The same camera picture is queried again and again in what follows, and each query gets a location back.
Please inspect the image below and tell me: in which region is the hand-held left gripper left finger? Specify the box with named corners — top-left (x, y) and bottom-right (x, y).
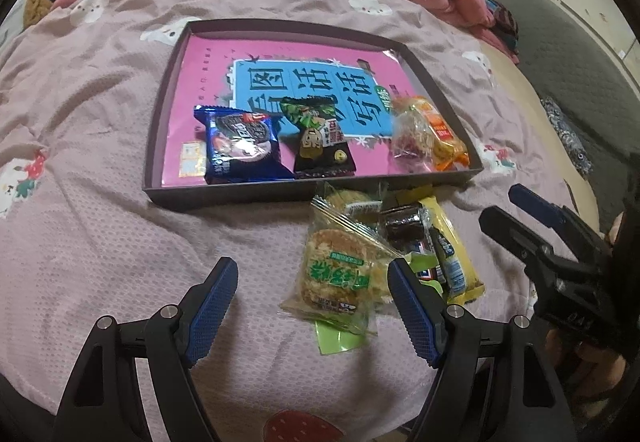
top-left (52, 257), bottom-right (239, 442)

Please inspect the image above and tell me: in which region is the black and green snack packet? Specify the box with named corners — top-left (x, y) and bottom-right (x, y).
top-left (277, 97), bottom-right (358, 180)

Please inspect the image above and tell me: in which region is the pink book with blue label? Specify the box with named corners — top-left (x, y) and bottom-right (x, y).
top-left (160, 34), bottom-right (426, 185)

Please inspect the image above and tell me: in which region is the blue sandwich cookie packet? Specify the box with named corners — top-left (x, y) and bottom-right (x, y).
top-left (193, 104), bottom-right (296, 185)

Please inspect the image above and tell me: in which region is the clear cake packet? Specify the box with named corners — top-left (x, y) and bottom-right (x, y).
top-left (310, 181), bottom-right (396, 235)

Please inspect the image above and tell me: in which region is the person's right hand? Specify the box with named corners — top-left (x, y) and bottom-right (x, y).
top-left (547, 327), bottom-right (628, 418)

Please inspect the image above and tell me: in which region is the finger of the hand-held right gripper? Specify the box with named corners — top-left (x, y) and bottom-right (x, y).
top-left (479, 205), bottom-right (597, 281)
top-left (509, 183), bottom-right (609, 246)

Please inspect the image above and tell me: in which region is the long yellow snack packet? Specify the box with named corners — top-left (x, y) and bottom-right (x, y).
top-left (395, 187), bottom-right (487, 305)

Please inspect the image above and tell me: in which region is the yellow knitted blanket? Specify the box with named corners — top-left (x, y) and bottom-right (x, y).
top-left (22, 0), bottom-right (58, 25)

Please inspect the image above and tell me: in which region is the striped clothes pile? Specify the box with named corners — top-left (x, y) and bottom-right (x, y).
top-left (485, 0), bottom-right (523, 63)

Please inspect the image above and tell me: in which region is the clear bag brown snack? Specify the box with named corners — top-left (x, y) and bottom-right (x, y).
top-left (279, 214), bottom-right (398, 335)

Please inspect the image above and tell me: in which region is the clear dark brownie packet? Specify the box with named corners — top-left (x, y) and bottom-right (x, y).
top-left (382, 202), bottom-right (431, 253)

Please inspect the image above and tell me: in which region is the lilac printed bed cover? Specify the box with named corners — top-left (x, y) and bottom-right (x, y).
top-left (0, 0), bottom-right (551, 442)

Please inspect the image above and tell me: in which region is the beige bed sheet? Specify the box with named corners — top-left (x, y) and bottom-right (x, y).
top-left (475, 47), bottom-right (601, 223)

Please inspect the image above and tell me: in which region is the orange cracker packet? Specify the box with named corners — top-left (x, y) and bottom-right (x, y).
top-left (392, 94), bottom-right (473, 173)

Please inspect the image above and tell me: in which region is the light green snack packet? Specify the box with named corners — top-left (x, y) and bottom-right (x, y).
top-left (314, 317), bottom-right (371, 357)

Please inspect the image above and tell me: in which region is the clear dried fruit packet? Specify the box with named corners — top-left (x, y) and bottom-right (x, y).
top-left (390, 109), bottom-right (441, 173)

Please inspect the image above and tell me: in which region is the dark shallow cardboard tray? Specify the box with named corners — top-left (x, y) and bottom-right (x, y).
top-left (141, 19), bottom-right (485, 213)

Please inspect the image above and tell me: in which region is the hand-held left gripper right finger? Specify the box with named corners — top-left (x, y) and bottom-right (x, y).
top-left (386, 258), bottom-right (571, 442)

